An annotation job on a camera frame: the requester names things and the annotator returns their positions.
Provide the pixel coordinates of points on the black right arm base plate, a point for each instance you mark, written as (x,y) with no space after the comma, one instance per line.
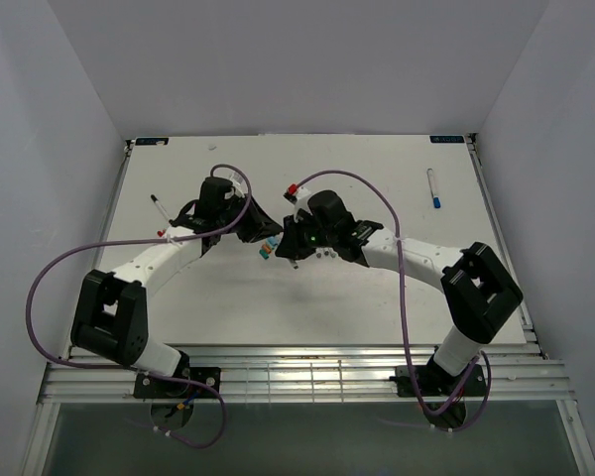
(433,383)

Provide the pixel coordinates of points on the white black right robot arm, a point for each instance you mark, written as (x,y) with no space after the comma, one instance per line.
(480,293)

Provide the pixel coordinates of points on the blue capped whiteboard marker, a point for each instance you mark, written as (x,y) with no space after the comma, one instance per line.
(433,189)

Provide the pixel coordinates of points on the blue label sticker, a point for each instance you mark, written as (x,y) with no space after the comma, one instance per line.
(446,139)
(151,141)

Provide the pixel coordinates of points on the black capped white marker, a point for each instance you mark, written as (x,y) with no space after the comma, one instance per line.
(160,208)

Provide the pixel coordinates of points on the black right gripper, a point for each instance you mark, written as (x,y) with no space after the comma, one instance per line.
(291,246)

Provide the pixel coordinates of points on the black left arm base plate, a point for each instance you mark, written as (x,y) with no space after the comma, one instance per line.
(151,388)

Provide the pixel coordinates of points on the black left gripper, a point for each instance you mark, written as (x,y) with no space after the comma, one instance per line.
(259,226)

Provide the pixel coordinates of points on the blue label sticker right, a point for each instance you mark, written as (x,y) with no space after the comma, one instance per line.
(446,139)

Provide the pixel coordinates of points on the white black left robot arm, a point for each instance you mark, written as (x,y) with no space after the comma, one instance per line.
(111,318)

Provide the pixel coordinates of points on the aluminium frame rail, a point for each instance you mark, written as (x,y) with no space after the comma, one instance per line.
(339,374)

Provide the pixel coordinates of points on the right aluminium side rail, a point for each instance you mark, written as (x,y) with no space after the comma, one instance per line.
(525,318)

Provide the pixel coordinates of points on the blue label sticker left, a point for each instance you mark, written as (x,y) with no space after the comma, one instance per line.
(151,141)

